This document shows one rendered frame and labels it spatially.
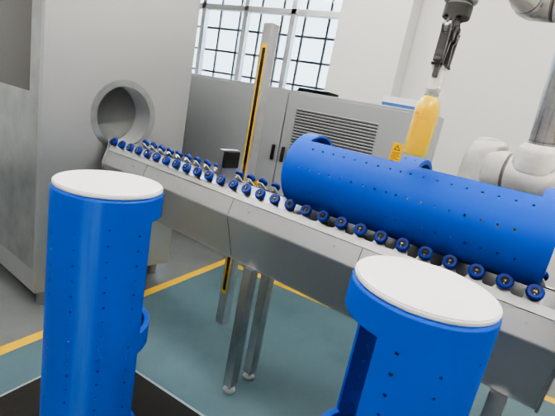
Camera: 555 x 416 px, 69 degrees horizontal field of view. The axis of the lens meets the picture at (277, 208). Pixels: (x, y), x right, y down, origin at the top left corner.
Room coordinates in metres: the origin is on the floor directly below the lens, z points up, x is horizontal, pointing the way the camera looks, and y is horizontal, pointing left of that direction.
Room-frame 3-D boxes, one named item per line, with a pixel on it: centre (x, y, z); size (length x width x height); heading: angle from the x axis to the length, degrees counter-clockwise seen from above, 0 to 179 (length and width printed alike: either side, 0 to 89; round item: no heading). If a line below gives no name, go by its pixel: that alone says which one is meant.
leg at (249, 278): (1.60, 0.06, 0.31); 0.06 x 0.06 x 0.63; 56
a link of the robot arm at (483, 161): (1.73, -0.83, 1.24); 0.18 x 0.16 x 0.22; 47
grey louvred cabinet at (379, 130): (3.42, -0.04, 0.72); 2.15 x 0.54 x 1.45; 63
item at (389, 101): (3.03, -0.73, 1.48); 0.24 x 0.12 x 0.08; 71
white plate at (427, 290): (0.74, -0.31, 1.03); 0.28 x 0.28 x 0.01
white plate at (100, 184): (1.05, 0.46, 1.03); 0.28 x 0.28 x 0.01
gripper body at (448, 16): (1.23, -0.39, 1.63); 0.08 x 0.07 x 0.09; 148
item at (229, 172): (1.82, 0.26, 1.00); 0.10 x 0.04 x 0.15; 146
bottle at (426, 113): (1.24, -0.38, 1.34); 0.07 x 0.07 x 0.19
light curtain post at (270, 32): (2.18, 0.20, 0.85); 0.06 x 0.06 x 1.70; 56
